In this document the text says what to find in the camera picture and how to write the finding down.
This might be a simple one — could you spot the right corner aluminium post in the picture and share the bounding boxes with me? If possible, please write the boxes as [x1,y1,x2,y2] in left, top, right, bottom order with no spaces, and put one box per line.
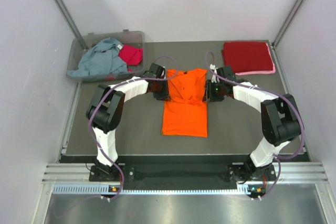
[271,0,305,48]

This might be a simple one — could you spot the left corner aluminium post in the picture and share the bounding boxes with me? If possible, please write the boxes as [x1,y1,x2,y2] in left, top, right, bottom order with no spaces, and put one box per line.
[54,0,88,49]

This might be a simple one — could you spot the corner aluminium post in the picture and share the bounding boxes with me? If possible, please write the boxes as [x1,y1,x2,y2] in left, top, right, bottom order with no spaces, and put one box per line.
[54,0,88,49]
[271,0,305,48]

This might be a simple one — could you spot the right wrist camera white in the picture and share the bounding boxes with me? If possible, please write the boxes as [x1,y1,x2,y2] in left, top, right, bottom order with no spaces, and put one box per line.
[209,64,219,83]

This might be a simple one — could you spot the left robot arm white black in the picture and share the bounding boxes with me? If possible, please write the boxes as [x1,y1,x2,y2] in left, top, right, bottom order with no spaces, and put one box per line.
[86,63,170,182]

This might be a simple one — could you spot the magenta t shirt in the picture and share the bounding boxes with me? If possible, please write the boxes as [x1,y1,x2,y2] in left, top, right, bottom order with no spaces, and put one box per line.
[119,45,143,70]

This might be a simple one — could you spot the grey slotted cable duct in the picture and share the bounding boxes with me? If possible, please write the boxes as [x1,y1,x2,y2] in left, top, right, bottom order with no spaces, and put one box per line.
[52,184,263,196]

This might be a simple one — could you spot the clear grey plastic bin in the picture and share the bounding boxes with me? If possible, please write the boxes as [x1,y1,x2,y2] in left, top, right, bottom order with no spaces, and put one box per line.
[67,30,147,82]

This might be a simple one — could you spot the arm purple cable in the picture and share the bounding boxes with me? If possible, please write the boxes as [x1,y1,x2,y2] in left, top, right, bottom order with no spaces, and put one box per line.
[88,55,178,200]
[205,50,306,200]

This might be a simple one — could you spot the folded pink t shirt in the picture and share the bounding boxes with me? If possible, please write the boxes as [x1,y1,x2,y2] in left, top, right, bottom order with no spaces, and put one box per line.
[235,42,276,76]

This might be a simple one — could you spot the folded dark red t shirt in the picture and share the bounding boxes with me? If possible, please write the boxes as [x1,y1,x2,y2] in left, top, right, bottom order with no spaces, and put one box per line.
[222,41,276,76]

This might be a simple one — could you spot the grey blue t shirt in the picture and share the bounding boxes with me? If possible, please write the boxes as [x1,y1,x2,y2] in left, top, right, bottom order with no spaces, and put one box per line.
[67,37,128,78]

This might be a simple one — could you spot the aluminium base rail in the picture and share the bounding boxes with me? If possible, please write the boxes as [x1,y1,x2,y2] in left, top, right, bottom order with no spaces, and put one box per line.
[42,155,328,195]

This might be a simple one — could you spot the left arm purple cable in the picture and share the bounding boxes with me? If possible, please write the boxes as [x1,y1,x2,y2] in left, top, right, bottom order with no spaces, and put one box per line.
[88,55,178,200]

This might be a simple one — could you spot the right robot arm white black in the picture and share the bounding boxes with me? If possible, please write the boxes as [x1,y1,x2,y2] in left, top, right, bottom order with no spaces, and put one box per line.
[203,64,304,184]

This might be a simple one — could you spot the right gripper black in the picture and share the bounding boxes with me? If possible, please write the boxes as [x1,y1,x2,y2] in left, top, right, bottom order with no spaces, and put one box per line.
[202,80,225,102]

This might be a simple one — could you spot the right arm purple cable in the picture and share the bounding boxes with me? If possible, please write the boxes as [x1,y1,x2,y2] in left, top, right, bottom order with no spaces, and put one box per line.
[205,50,306,200]

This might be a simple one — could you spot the orange t shirt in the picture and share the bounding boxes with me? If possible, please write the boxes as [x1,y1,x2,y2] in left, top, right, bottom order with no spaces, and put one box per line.
[162,68,208,137]

